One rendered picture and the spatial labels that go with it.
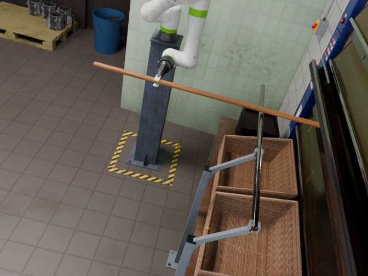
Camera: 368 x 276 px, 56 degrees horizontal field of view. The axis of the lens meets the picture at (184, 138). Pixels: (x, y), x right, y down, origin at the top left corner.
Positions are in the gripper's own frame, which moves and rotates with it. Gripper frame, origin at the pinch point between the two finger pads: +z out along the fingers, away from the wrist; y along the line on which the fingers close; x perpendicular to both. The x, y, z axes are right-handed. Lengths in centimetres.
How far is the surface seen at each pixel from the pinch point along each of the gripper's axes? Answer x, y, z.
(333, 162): -86, -24, 66
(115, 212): 14, 120, 10
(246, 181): -74, 61, -2
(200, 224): -48, 62, 45
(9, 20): 246, 106, -227
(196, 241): -44, 23, 84
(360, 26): -99, -54, -18
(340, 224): -85, -22, 95
